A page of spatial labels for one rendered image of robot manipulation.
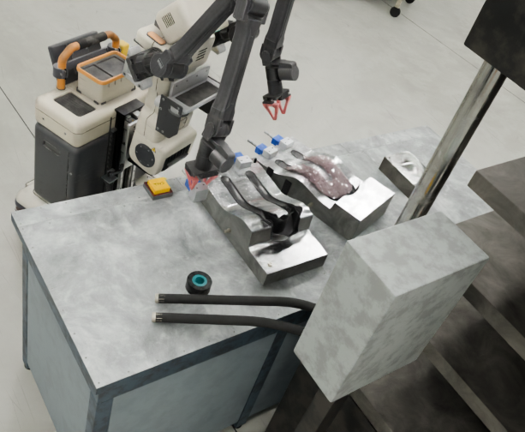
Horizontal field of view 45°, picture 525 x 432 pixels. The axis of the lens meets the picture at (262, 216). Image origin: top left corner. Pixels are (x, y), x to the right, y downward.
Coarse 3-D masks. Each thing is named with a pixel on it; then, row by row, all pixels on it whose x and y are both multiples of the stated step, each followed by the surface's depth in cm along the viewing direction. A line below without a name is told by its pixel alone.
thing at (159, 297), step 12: (156, 300) 189; (168, 300) 189; (180, 300) 189; (192, 300) 189; (204, 300) 189; (216, 300) 189; (228, 300) 189; (240, 300) 189; (252, 300) 189; (264, 300) 189; (276, 300) 189
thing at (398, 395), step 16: (400, 368) 199; (416, 368) 200; (432, 368) 202; (368, 384) 191; (384, 384) 192; (400, 384) 194; (416, 384) 196; (432, 384) 197; (448, 384) 199; (368, 400) 187; (384, 400) 188; (400, 400) 190; (416, 400) 191; (432, 400) 193; (448, 400) 194; (368, 416) 188; (384, 416) 184; (400, 416) 186; (416, 416) 187; (432, 416) 188; (448, 416) 190; (464, 416) 191
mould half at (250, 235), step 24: (216, 192) 222; (240, 192) 225; (216, 216) 222; (240, 216) 210; (312, 216) 219; (240, 240) 212; (264, 240) 211; (288, 240) 217; (312, 240) 220; (264, 264) 206; (288, 264) 209; (312, 264) 216
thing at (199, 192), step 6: (186, 180) 214; (186, 186) 215; (198, 186) 211; (204, 186) 212; (192, 192) 212; (198, 192) 210; (204, 192) 212; (192, 198) 213; (198, 198) 213; (204, 198) 215
